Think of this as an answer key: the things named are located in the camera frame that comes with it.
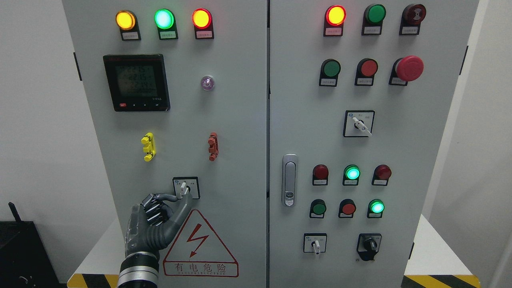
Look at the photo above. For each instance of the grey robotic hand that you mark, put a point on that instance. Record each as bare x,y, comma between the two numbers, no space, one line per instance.
155,222

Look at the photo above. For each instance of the white rotary light switch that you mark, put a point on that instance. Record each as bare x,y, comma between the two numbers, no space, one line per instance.
190,184

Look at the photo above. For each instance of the robot forearm with silver wrist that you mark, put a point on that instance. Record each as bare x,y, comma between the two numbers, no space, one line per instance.
139,270

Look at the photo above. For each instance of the red electrical hazard warning sticker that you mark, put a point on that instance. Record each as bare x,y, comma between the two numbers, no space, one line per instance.
197,250

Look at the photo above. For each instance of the yellow terminal connector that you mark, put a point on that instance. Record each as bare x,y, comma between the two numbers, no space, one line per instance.
148,146

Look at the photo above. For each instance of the red terminal connector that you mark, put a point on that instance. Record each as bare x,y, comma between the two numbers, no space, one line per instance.
213,148

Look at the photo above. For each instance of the black box with antenna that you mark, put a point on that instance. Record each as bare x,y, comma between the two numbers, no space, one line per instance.
24,262

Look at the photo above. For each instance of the left grey cabinet door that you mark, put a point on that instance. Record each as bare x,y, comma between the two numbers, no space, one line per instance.
233,187

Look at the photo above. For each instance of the grey cabinet door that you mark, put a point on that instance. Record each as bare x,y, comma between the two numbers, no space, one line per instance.
233,187
308,120

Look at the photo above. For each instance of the black digital power meter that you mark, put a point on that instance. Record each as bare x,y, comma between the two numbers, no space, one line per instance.
137,82

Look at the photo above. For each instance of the small clear light bulb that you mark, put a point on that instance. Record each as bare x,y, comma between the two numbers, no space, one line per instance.
207,83

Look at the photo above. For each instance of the dark red indicator lamp left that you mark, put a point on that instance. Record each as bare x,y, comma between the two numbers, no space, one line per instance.
320,175

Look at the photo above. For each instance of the dark red indicator lamp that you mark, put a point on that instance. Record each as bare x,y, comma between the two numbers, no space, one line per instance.
381,175
320,175

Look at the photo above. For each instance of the red push button lower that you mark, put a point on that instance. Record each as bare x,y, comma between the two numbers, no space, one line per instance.
347,208

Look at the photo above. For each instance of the green indicator lamp top left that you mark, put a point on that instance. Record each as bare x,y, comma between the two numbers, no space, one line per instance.
166,24

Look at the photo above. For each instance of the lit green indicator lamp middle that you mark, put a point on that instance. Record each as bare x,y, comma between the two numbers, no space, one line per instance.
351,175

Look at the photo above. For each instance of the yellow indicator lamp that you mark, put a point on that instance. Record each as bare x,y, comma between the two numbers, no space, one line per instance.
128,25

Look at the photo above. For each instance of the orange-red indicator lamp top left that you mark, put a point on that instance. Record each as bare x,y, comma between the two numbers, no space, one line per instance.
203,24

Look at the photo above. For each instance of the lit green push button lower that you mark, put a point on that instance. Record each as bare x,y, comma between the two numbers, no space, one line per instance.
375,209

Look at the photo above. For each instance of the dark red indicator lamp right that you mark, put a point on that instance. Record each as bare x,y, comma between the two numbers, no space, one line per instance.
381,175

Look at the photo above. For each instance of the green push button second row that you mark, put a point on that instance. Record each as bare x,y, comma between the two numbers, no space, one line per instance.
329,71

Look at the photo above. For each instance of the right grey cabinet door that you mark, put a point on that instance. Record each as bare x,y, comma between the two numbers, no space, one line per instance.
308,120

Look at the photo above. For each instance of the red push button second row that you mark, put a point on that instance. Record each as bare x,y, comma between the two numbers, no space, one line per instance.
365,72

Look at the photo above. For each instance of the lit red indicator lamp right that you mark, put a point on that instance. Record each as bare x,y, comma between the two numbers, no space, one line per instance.
334,21

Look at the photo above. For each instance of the white platform with hazard stripes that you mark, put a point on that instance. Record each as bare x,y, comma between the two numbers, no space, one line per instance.
433,264

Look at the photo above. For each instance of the red emergency stop button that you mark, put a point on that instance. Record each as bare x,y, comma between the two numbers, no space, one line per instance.
406,69

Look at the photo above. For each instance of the green push button top right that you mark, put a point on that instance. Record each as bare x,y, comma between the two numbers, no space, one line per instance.
373,18

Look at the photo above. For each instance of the dark red buzzer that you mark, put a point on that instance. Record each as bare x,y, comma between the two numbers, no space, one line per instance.
412,16

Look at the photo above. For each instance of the silver door lock handle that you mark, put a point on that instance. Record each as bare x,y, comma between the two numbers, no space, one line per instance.
289,173

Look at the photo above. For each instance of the white rotary selector switch lower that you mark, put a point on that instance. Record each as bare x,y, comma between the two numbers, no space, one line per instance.
315,243

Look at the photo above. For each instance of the white rotary selector switch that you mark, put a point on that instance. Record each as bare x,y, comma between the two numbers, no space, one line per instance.
315,243
358,123

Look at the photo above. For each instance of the black rotary selector switch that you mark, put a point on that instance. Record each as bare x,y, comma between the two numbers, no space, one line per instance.
368,245

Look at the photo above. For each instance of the white rotary selector switch upper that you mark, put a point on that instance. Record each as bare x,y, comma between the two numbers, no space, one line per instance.
358,123

